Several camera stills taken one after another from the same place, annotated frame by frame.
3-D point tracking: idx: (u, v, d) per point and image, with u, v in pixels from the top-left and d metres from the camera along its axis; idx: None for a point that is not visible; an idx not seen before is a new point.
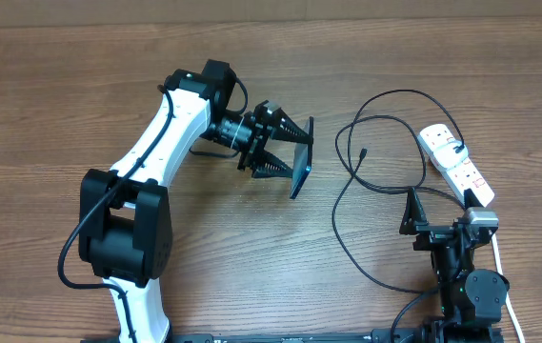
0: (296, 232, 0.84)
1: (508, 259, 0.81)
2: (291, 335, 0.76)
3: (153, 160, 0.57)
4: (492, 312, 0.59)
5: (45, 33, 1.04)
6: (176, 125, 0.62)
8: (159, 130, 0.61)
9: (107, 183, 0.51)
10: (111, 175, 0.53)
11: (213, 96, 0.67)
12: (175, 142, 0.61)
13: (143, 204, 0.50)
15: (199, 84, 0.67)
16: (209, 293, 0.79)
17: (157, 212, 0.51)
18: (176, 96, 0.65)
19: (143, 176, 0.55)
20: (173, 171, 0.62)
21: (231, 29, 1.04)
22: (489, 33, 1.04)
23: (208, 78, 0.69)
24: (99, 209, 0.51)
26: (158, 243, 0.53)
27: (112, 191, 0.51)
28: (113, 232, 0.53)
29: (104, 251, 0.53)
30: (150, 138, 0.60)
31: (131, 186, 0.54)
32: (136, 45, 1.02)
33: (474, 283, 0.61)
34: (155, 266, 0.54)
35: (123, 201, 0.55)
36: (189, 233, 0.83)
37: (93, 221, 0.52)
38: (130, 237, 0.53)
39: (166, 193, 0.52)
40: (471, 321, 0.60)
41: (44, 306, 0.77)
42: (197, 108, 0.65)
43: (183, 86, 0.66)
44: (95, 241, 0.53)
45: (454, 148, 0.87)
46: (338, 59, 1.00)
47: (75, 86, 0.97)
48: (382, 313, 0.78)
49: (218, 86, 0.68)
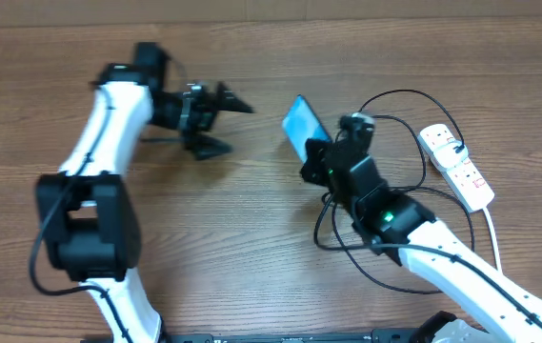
0: (296, 232, 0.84)
1: (508, 260, 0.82)
2: (291, 335, 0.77)
3: (102, 153, 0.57)
4: (359, 160, 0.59)
5: (45, 33, 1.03)
6: (117, 117, 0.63)
8: (99, 123, 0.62)
9: (58, 185, 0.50)
10: (62, 177, 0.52)
11: (149, 82, 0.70)
12: (120, 132, 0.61)
13: (102, 196, 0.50)
15: (132, 75, 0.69)
16: (209, 293, 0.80)
17: (117, 201, 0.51)
18: (111, 92, 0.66)
19: (95, 170, 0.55)
20: (125, 162, 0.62)
21: (231, 29, 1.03)
22: (490, 33, 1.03)
23: (140, 69, 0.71)
24: (58, 211, 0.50)
26: (124, 232, 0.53)
27: (68, 191, 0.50)
28: (78, 233, 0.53)
29: (74, 253, 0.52)
30: (91, 136, 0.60)
31: (85, 183, 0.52)
32: (136, 46, 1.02)
33: (341, 144, 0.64)
34: (129, 256, 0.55)
35: (81, 201, 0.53)
36: (189, 232, 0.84)
37: (57, 225, 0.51)
38: (96, 233, 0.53)
39: (120, 182, 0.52)
40: (359, 184, 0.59)
41: (44, 306, 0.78)
42: (132, 97, 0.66)
43: (116, 80, 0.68)
44: (62, 246, 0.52)
45: (454, 148, 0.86)
46: (337, 59, 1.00)
47: (75, 85, 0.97)
48: (382, 313, 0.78)
49: (151, 72, 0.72)
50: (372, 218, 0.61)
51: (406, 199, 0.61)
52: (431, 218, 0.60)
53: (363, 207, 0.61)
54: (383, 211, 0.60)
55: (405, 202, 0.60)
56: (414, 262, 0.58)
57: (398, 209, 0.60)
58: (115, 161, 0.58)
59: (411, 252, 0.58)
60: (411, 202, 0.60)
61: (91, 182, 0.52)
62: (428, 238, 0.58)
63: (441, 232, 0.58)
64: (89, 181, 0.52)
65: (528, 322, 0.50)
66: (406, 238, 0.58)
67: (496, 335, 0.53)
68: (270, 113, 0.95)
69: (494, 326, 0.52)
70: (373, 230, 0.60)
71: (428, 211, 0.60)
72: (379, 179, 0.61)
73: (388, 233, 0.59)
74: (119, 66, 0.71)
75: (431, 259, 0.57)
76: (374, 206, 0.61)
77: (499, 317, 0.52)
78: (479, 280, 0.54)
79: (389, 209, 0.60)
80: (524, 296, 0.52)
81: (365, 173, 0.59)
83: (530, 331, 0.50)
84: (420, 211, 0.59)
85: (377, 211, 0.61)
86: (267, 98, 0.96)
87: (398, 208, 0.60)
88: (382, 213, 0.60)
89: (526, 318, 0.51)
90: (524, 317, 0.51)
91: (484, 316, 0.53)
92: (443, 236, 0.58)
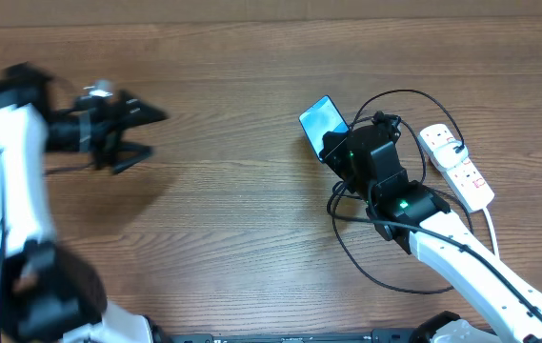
0: (296, 232, 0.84)
1: (507, 260, 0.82)
2: (291, 335, 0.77)
3: (9, 212, 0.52)
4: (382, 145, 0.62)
5: (44, 33, 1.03)
6: (10, 158, 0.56)
8: None
9: None
10: None
11: (24, 94, 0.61)
12: (21, 172, 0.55)
13: (38, 267, 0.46)
15: (5, 98, 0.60)
16: (209, 293, 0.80)
17: (57, 264, 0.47)
18: None
19: (18, 239, 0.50)
20: (46, 201, 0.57)
21: (230, 29, 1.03)
22: (490, 33, 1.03)
23: (12, 83, 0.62)
24: None
26: (75, 280, 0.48)
27: None
28: (29, 307, 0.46)
29: (36, 329, 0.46)
30: None
31: (14, 263, 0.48)
32: (136, 46, 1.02)
33: (365, 130, 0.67)
34: (93, 300, 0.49)
35: (13, 278, 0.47)
36: (189, 232, 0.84)
37: (4, 312, 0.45)
38: (47, 298, 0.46)
39: (51, 247, 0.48)
40: (379, 168, 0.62)
41: None
42: (19, 132, 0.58)
43: None
44: (21, 325, 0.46)
45: (454, 148, 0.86)
46: (337, 59, 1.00)
47: (76, 86, 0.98)
48: (383, 313, 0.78)
49: (32, 85, 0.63)
50: (387, 204, 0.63)
51: (424, 191, 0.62)
52: (446, 210, 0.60)
53: (379, 191, 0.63)
54: (399, 199, 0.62)
55: (422, 193, 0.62)
56: (422, 249, 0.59)
57: (413, 197, 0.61)
58: (35, 216, 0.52)
59: (421, 238, 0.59)
60: (428, 192, 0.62)
61: (23, 257, 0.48)
62: (440, 227, 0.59)
63: (454, 223, 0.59)
64: (20, 258, 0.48)
65: (528, 314, 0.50)
66: (417, 225, 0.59)
67: (496, 328, 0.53)
68: (270, 113, 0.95)
69: (495, 316, 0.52)
70: (388, 213, 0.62)
71: (444, 203, 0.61)
72: (399, 168, 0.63)
73: (401, 218, 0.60)
74: None
75: (439, 247, 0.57)
76: (391, 192, 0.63)
77: (500, 308, 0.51)
78: (485, 271, 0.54)
79: (404, 197, 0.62)
80: (529, 292, 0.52)
81: (383, 159, 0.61)
83: (530, 322, 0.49)
84: (436, 202, 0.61)
85: (393, 197, 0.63)
86: (267, 98, 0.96)
87: (414, 197, 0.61)
88: (397, 200, 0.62)
89: (527, 311, 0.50)
90: (526, 311, 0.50)
91: (486, 306, 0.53)
92: (455, 227, 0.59)
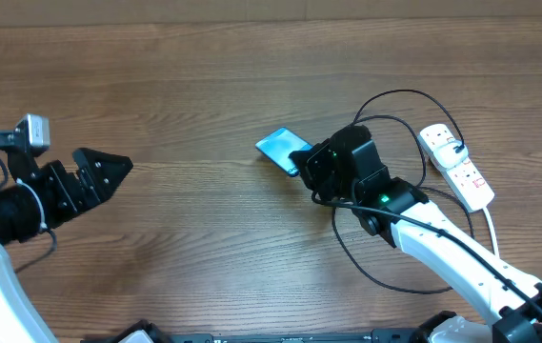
0: (296, 232, 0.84)
1: (507, 260, 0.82)
2: (291, 335, 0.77)
3: None
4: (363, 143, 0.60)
5: (44, 33, 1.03)
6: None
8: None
9: None
10: None
11: None
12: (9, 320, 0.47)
13: None
15: None
16: (209, 293, 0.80)
17: None
18: None
19: None
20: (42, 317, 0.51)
21: (230, 29, 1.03)
22: (490, 33, 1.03)
23: None
24: None
26: None
27: None
28: None
29: None
30: None
31: None
32: (136, 45, 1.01)
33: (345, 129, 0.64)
34: None
35: None
36: (189, 232, 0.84)
37: None
38: None
39: None
40: (360, 167, 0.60)
41: (44, 306, 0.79)
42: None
43: None
44: None
45: (454, 148, 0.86)
46: (337, 59, 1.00)
47: (75, 86, 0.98)
48: (382, 313, 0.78)
49: None
50: (370, 200, 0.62)
51: (406, 187, 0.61)
52: (425, 200, 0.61)
53: (362, 189, 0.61)
54: (380, 194, 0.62)
55: (403, 190, 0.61)
56: (403, 238, 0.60)
57: (395, 193, 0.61)
58: None
59: (401, 227, 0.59)
60: (408, 187, 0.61)
61: None
62: (419, 215, 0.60)
63: (432, 211, 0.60)
64: None
65: (502, 289, 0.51)
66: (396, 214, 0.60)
67: (476, 305, 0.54)
68: (270, 114, 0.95)
69: (474, 294, 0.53)
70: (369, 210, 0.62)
71: (422, 193, 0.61)
72: (380, 164, 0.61)
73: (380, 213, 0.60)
74: None
75: (418, 234, 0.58)
76: (372, 189, 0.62)
77: (477, 285, 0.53)
78: (463, 252, 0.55)
79: (385, 192, 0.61)
80: (503, 267, 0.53)
81: (364, 157, 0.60)
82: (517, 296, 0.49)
83: (505, 295, 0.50)
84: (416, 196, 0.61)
85: (375, 193, 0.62)
86: (267, 98, 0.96)
87: (396, 192, 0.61)
88: (378, 196, 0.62)
89: (502, 285, 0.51)
90: (500, 285, 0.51)
91: (465, 285, 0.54)
92: (432, 214, 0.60)
